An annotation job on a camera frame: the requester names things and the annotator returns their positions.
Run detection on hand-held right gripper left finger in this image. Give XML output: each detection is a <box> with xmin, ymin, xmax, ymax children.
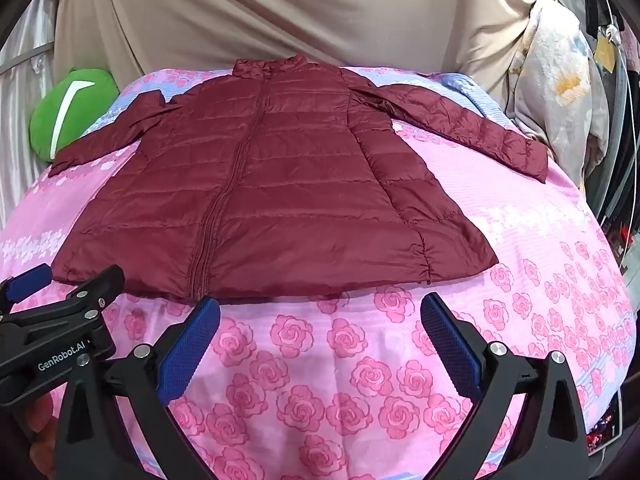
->
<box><xmin>54</xmin><ymin>296</ymin><xmax>222</xmax><ymax>480</ymax></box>

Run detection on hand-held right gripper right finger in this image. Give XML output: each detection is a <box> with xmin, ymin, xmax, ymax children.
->
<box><xmin>420</xmin><ymin>291</ymin><xmax>592</xmax><ymax>480</ymax></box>

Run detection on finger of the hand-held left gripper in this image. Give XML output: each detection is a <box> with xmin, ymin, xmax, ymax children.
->
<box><xmin>0</xmin><ymin>264</ymin><xmax>54</xmax><ymax>311</ymax></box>
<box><xmin>56</xmin><ymin>265</ymin><xmax>126</xmax><ymax>323</ymax></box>

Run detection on maroon down jacket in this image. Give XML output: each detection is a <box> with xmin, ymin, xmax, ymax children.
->
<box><xmin>50</xmin><ymin>57</ymin><xmax>551</xmax><ymax>307</ymax></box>

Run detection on dark hanging clothes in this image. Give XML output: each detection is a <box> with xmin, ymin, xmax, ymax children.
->
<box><xmin>580</xmin><ymin>0</ymin><xmax>640</xmax><ymax>273</ymax></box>

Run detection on person's left hand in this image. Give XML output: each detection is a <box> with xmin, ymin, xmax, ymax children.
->
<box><xmin>22</xmin><ymin>392</ymin><xmax>59</xmax><ymax>456</ymax></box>

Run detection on pink blue floral quilt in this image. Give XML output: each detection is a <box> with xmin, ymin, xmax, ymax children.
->
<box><xmin>0</xmin><ymin>65</ymin><xmax>637</xmax><ymax>480</ymax></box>

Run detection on silver satin curtain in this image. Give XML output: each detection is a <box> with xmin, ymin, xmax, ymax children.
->
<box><xmin>0</xmin><ymin>0</ymin><xmax>67</xmax><ymax>223</ymax></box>

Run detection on green plush pillow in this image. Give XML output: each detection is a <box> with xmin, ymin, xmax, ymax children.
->
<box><xmin>29</xmin><ymin>67</ymin><xmax>121</xmax><ymax>162</ymax></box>

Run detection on white floral blanket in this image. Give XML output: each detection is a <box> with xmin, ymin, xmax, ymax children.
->
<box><xmin>504</xmin><ymin>0</ymin><xmax>612</xmax><ymax>188</ymax></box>

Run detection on yellow paper tag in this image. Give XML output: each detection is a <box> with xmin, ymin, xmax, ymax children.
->
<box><xmin>595</xmin><ymin>35</ymin><xmax>619</xmax><ymax>74</ymax></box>

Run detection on beige cloth backdrop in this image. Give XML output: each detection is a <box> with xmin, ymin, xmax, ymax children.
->
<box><xmin>52</xmin><ymin>0</ymin><xmax>543</xmax><ymax>111</ymax></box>

